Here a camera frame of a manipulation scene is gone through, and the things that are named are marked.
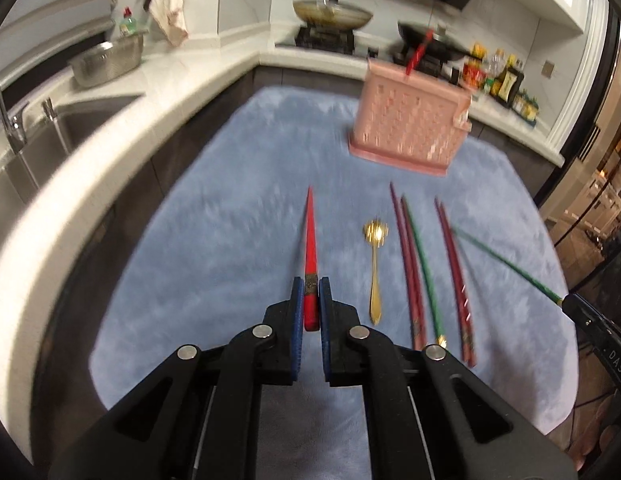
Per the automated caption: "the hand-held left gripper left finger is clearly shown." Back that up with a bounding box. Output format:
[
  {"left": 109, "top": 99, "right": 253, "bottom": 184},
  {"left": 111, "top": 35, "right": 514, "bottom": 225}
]
[{"left": 48, "top": 276, "right": 306, "bottom": 480}]

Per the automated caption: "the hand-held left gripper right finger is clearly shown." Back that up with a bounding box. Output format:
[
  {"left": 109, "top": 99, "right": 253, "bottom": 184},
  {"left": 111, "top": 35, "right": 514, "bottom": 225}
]
[{"left": 318, "top": 276, "right": 579, "bottom": 480}]

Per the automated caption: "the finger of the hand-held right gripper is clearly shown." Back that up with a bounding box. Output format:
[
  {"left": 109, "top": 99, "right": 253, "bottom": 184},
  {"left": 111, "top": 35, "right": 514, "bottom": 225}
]
[{"left": 561, "top": 294, "right": 614, "bottom": 343}]

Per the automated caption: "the gold spoon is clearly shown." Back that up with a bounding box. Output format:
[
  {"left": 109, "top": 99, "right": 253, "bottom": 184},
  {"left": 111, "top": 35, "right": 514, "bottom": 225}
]
[{"left": 362, "top": 220, "right": 391, "bottom": 326}]

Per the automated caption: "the green chopstick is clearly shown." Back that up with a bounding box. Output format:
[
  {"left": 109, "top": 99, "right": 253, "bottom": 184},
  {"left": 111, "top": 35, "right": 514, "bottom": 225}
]
[
  {"left": 451, "top": 226, "right": 565, "bottom": 307},
  {"left": 407, "top": 210, "right": 447, "bottom": 348}
]

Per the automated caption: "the dark red chopstick pair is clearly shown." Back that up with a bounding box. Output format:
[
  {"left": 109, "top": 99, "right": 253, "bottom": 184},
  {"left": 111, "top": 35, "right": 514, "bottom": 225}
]
[{"left": 389, "top": 182, "right": 421, "bottom": 352}]

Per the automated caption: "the pink perforated utensil holder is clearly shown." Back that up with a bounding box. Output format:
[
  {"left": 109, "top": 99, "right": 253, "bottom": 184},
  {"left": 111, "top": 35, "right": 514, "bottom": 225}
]
[{"left": 348, "top": 57, "right": 474, "bottom": 178}]

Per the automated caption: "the blue plush mat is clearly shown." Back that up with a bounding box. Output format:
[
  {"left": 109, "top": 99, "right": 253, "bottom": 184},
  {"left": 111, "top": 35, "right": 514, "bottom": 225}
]
[{"left": 90, "top": 85, "right": 584, "bottom": 480}]

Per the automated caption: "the black framed glass door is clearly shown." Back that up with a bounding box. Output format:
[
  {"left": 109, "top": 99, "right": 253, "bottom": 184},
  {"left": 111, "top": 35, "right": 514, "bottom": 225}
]
[{"left": 533, "top": 5, "right": 621, "bottom": 321}]

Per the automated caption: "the tray of small jars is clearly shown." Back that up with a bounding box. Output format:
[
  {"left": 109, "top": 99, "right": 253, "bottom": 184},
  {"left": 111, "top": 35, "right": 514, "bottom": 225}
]
[{"left": 511, "top": 89, "right": 540, "bottom": 126}]

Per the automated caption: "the dark soy sauce bottle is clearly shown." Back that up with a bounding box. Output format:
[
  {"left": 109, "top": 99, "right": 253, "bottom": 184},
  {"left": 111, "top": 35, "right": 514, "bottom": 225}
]
[{"left": 491, "top": 55, "right": 525, "bottom": 103}]

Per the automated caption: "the white kitchen counter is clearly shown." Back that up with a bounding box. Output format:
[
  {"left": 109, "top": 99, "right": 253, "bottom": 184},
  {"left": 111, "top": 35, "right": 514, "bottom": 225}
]
[{"left": 0, "top": 25, "right": 566, "bottom": 411}]

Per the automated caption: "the clear oil bottle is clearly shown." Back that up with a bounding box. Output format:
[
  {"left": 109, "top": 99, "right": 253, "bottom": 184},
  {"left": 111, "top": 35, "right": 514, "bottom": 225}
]
[{"left": 485, "top": 49, "right": 506, "bottom": 93}]

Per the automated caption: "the red label jar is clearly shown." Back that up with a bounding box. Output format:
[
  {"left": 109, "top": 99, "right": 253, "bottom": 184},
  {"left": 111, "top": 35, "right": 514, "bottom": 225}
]
[{"left": 463, "top": 57, "right": 486, "bottom": 88}]

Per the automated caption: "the black gas stove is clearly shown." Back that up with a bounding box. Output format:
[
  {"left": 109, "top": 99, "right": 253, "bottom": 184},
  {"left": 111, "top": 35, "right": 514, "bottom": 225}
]
[{"left": 275, "top": 22, "right": 466, "bottom": 78}]

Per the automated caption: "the steel sink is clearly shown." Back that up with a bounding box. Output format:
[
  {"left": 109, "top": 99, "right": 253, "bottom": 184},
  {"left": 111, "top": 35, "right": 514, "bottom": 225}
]
[{"left": 0, "top": 92, "right": 141, "bottom": 221}]

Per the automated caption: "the wok with glass lid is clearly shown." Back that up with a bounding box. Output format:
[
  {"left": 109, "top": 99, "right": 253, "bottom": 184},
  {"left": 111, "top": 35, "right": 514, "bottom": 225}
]
[{"left": 293, "top": 0, "right": 374, "bottom": 31}]

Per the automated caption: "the black wok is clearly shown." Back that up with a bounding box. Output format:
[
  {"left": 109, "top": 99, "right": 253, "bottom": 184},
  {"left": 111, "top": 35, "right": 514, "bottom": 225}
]
[{"left": 397, "top": 20, "right": 471, "bottom": 58}]

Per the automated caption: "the small chrome tap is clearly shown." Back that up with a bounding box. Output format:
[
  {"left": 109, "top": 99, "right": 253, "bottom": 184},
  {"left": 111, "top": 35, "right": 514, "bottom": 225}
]
[{"left": 40, "top": 97, "right": 74, "bottom": 156}]

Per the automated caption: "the white hanging towel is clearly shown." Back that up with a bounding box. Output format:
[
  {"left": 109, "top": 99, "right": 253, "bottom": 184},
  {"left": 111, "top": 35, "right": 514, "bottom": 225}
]
[{"left": 149, "top": 0, "right": 188, "bottom": 46}]

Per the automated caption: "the green dish soap bottle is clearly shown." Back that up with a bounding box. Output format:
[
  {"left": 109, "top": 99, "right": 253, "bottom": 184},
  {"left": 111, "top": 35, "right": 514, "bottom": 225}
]
[{"left": 118, "top": 7, "right": 141, "bottom": 38}]

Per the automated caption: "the tall chrome faucet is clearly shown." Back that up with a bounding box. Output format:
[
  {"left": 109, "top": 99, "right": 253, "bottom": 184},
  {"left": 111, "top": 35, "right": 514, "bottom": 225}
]
[{"left": 0, "top": 57, "right": 31, "bottom": 153}]

